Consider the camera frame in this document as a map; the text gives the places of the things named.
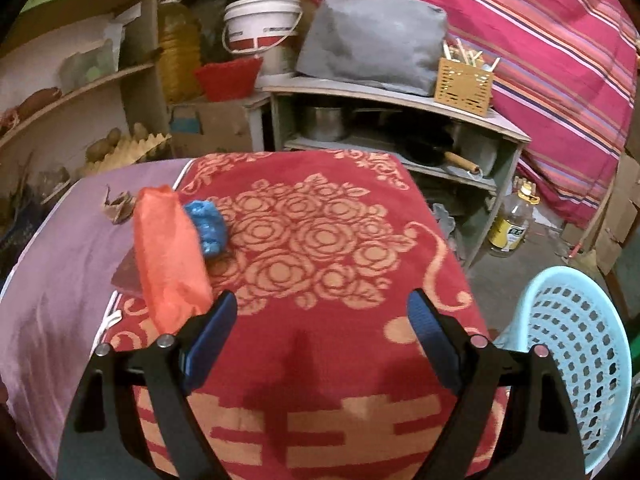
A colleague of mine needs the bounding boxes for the black pan wooden handle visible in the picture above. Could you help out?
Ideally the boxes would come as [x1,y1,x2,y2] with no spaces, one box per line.
[402,137,482,175]

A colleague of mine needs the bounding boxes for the stacked cardboard pieces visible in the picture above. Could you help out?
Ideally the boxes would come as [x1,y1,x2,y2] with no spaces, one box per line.
[595,152,640,276]

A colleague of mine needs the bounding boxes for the pink striped curtain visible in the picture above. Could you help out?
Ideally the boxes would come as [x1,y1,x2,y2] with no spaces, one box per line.
[305,0,640,228]

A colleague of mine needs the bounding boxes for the light blue plastic basket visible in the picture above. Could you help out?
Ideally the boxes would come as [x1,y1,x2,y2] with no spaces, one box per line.
[492,266,632,476]

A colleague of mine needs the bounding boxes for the cardboard box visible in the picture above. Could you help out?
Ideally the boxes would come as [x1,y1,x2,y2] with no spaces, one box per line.
[169,102,251,158]

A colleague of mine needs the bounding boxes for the purple bed sheet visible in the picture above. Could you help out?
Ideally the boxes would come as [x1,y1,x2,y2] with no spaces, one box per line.
[0,159,193,466]

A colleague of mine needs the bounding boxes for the bundle of chopsticks and spoons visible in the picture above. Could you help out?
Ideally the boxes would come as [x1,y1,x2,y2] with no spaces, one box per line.
[442,37,501,72]

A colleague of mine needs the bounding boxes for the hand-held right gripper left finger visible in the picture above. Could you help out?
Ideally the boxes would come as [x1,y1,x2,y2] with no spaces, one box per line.
[57,290,238,480]

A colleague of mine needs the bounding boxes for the wooden utensil holder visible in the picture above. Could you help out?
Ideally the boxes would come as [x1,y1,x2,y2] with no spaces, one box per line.
[433,57,495,118]

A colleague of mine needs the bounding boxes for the paper egg carton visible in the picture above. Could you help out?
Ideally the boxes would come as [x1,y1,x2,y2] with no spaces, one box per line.
[80,122,173,176]

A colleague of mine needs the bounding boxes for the white plastic bucket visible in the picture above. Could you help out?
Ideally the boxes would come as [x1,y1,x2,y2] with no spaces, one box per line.
[221,0,303,56]

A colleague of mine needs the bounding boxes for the clear plastic bag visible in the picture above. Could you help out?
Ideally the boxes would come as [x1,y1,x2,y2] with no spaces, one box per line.
[432,202,458,251]

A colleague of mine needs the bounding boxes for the brown crumpled paper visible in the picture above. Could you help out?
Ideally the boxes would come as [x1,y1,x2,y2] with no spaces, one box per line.
[102,186,137,225]

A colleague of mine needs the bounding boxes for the orange plastic bag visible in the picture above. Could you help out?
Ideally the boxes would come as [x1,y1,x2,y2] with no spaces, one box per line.
[132,186,215,335]

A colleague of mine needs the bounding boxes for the grey bucket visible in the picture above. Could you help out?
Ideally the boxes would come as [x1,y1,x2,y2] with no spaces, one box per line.
[255,47,301,78]

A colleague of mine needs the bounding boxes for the brown sausages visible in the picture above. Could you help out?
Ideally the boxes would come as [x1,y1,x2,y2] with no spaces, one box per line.
[0,87,63,131]

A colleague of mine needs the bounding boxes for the red patterned blanket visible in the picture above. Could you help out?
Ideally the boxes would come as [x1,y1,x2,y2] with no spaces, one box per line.
[92,152,506,480]

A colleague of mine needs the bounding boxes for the grey wooden cabinet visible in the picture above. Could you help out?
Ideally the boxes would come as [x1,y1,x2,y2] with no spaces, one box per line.
[260,76,532,266]

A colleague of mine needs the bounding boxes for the grey fabric bag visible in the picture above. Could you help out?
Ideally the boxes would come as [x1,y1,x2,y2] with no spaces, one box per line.
[295,0,448,97]

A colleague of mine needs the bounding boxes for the black plastic crate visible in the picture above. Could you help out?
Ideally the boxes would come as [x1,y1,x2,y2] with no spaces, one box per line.
[0,200,46,261]

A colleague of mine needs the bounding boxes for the large yellow oil bottle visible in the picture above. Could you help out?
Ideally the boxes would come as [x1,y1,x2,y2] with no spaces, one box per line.
[157,0,203,103]

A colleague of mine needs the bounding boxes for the clear bottle yellow label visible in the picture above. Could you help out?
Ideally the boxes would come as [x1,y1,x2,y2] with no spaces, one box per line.
[487,183,542,258]

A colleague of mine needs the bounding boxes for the clear plastic container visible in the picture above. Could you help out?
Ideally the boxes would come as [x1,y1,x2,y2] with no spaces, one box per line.
[60,40,118,88]

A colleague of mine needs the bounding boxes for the wooden shelf unit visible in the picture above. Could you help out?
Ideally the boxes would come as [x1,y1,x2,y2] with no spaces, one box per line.
[0,0,173,196]

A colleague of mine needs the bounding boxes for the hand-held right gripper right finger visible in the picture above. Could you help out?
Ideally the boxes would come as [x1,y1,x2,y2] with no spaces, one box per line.
[406,289,586,480]

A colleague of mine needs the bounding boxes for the pile of potatoes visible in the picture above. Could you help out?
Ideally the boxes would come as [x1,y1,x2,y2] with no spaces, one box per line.
[86,127,123,161]

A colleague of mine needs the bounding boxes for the blue wrapper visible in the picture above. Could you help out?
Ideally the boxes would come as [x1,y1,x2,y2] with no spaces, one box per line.
[182,201,228,260]

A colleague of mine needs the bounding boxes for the small steel pot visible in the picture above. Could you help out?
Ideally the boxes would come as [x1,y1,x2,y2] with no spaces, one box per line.
[300,105,349,142]

